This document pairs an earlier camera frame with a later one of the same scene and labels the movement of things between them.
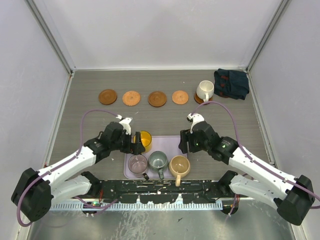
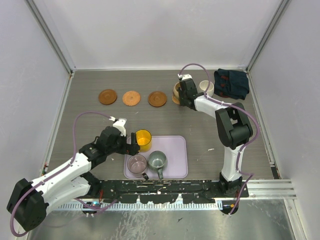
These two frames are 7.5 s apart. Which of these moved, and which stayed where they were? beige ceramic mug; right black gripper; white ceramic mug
Moved: beige ceramic mug; right black gripper
Stayed: white ceramic mug
